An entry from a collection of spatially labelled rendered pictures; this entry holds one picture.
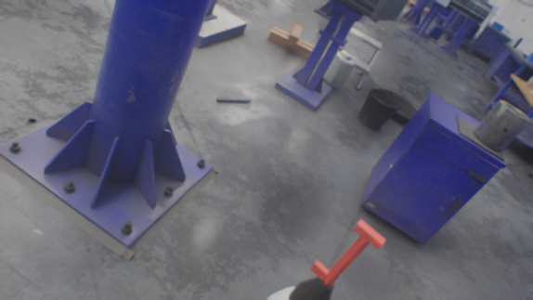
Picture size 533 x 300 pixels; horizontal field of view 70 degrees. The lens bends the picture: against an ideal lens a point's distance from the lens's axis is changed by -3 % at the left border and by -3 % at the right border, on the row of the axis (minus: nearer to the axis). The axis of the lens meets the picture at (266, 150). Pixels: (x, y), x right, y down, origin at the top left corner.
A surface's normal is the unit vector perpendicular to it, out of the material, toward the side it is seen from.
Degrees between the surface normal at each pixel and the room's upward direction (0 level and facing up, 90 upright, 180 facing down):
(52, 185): 0
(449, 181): 90
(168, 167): 90
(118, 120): 90
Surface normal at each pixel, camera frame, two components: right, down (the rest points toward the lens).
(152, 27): 0.04, 0.59
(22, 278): 0.41, -0.74
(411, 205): -0.36, 0.40
